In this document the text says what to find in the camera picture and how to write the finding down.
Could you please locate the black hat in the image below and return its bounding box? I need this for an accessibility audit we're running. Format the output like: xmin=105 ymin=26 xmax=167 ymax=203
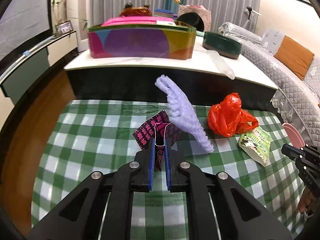
xmin=177 ymin=12 xmax=204 ymax=32

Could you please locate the tv cabinet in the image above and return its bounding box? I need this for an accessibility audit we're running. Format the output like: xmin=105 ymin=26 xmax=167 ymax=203
xmin=0 ymin=29 xmax=79 ymax=106

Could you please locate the orange cushion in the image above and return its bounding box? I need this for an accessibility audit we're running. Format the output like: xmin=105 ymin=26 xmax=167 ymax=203
xmin=274 ymin=36 xmax=314 ymax=80

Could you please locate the colourful oval tin box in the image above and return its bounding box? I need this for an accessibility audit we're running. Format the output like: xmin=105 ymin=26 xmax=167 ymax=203
xmin=88 ymin=16 xmax=196 ymax=60

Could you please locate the pink trash bin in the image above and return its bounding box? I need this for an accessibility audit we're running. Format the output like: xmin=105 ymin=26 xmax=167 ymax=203
xmin=282 ymin=123 xmax=305 ymax=148

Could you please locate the clear plastic wrapper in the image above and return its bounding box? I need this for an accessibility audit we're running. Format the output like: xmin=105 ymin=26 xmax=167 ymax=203
xmin=207 ymin=50 xmax=235 ymax=80

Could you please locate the black pink-text paper box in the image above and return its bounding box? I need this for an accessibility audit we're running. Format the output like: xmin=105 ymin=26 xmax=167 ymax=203
xmin=132 ymin=109 xmax=183 ymax=171

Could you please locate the purple foam net sleeve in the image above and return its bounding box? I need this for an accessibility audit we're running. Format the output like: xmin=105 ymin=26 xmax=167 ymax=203
xmin=155 ymin=75 xmax=214 ymax=153

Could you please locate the green white checkered tablecloth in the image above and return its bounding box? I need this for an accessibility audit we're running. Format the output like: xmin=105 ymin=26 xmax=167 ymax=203
xmin=31 ymin=100 xmax=304 ymax=239

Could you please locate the grey quilted sofa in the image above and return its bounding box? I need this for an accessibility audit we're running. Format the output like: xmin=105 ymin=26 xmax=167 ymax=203
xmin=218 ymin=22 xmax=319 ymax=146

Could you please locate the dark green round tin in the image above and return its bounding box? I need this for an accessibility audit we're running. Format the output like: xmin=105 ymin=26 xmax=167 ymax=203
xmin=202 ymin=32 xmax=242 ymax=59

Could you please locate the green snack packet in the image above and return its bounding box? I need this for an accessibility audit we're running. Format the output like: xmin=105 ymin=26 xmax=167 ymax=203
xmin=239 ymin=126 xmax=272 ymax=167

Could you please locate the person's right hand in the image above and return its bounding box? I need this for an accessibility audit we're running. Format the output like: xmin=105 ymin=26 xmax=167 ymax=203
xmin=297 ymin=187 xmax=316 ymax=213

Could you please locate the white black coffee table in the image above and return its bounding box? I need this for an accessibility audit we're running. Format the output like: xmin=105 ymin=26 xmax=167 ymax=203
xmin=64 ymin=37 xmax=278 ymax=111

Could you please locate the red plastic bag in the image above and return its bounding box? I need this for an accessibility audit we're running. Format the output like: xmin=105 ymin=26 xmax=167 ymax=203
xmin=207 ymin=93 xmax=259 ymax=137

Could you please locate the pink quilted bag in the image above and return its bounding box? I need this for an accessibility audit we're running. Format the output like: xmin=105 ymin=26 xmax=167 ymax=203
xmin=177 ymin=5 xmax=212 ymax=31

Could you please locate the brown teapot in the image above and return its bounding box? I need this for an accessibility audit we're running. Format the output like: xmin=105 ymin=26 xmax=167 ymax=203
xmin=119 ymin=3 xmax=152 ymax=17

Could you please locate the television screen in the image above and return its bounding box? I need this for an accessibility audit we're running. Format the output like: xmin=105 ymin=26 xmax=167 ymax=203
xmin=1 ymin=0 xmax=53 ymax=61

